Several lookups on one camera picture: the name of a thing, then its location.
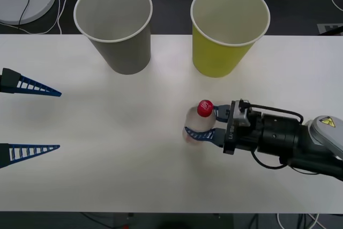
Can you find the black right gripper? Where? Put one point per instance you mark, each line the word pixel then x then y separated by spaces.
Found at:
pixel 241 139

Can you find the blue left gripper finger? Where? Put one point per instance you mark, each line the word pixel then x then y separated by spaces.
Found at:
pixel 10 81
pixel 5 156

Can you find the clear bottle with red cap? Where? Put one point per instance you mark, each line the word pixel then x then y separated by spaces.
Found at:
pixel 199 121

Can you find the silver-black right robot arm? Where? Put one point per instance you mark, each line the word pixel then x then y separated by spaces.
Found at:
pixel 281 132

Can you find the yellow-green plastic waste bin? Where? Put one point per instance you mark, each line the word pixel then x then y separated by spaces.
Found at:
pixel 214 57

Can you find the grey plastic waste bin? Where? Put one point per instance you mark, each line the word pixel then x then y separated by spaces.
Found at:
pixel 126 52

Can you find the grey floor plate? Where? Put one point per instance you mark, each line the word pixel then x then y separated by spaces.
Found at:
pixel 325 29

